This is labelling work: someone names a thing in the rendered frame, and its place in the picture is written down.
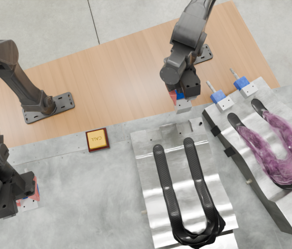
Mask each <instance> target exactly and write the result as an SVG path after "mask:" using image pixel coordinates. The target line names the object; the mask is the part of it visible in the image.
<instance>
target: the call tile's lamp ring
mask: <svg viewBox="0 0 292 249"><path fill-rule="evenodd" d="M102 129H103V130H104V131H105V136H106V141H107V146H105V147H101V148H96V149H92V150H90V146H89V140H88V135H87V133H89V132H93V131H98V130H102ZM85 133H86V139H87V145H88V150H89V152H92V151H96V150H100V149H104V148H109V147H110V146H109V141H108V136H107V131H106V128H101V129H96V130H92V131H87V132H85Z"/></svg>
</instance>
